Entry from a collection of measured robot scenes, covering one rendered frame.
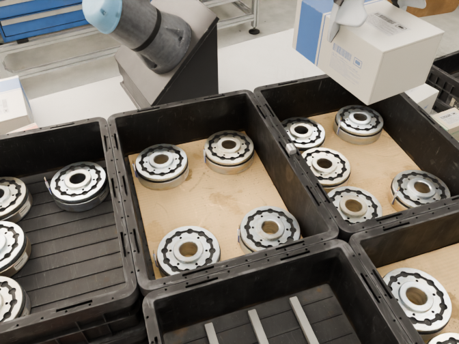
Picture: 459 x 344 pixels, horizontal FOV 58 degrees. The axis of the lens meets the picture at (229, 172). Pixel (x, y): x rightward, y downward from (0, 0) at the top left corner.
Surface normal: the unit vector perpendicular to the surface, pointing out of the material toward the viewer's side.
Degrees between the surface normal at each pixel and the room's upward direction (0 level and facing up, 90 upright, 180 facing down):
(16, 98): 0
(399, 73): 90
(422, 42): 90
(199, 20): 44
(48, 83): 0
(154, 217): 0
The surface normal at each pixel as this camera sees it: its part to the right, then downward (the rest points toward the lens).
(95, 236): 0.00, -0.70
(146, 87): -0.60, -0.26
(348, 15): -0.74, -0.08
